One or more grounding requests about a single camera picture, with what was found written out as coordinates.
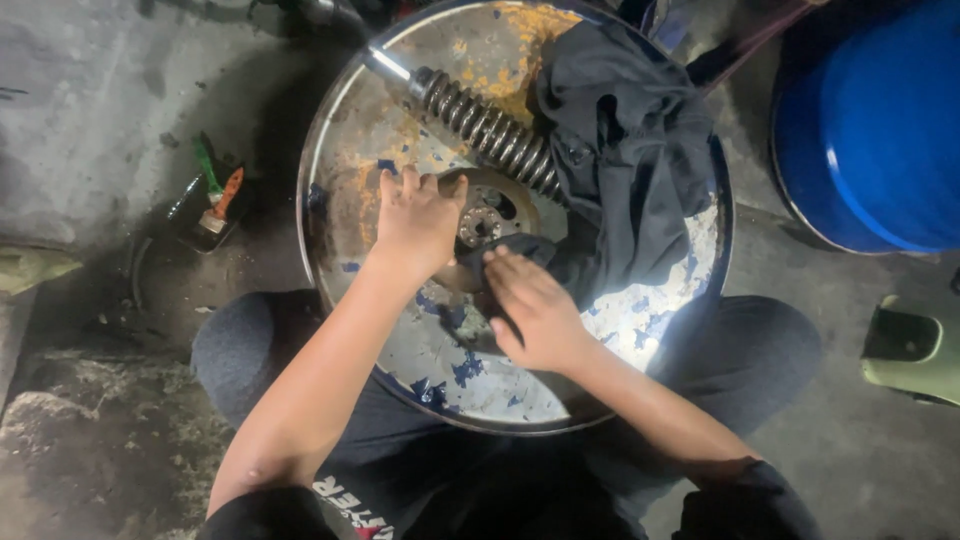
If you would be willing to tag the person's black printed shirt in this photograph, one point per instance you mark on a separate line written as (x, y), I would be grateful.
(480, 502)

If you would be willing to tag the dark grey cloth rag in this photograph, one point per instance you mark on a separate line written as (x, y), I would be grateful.
(622, 157)

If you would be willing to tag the black plastic tray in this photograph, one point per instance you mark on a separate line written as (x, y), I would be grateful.
(187, 217)

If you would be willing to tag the round metal sprocket disc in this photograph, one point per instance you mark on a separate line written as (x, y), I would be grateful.
(495, 217)

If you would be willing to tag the blue plastic barrel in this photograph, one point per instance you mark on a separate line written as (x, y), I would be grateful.
(874, 124)

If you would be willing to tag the rusty metal drum top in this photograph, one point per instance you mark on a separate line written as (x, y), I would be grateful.
(390, 120)

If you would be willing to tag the coil spring shock absorber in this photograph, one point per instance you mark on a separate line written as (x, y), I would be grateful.
(480, 124)

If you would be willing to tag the person's dark trousers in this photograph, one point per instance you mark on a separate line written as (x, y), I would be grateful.
(247, 352)

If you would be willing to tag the person's left hand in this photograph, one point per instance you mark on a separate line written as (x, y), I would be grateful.
(416, 225)

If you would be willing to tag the person's right hand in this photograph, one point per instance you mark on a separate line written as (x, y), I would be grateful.
(536, 315)

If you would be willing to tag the green rubber sandal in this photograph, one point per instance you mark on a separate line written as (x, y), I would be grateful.
(911, 349)

